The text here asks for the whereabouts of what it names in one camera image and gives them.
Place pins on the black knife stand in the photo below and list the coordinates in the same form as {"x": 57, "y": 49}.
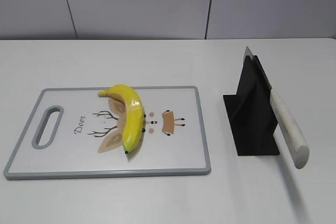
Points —
{"x": 252, "y": 120}

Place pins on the cleaver knife white handle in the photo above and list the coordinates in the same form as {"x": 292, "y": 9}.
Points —
{"x": 294, "y": 138}

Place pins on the yellow plastic banana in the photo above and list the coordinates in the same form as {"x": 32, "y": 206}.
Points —
{"x": 134, "y": 114}

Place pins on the white grey cutting board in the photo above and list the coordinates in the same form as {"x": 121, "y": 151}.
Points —
{"x": 73, "y": 133}

